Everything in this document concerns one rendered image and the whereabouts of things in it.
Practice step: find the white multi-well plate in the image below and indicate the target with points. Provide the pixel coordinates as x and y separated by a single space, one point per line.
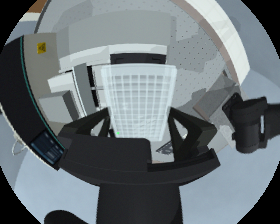
144 106

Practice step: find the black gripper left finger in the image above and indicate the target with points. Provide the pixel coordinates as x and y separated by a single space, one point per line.
85 124

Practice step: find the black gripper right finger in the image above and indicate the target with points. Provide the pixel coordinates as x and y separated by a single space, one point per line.
200 133

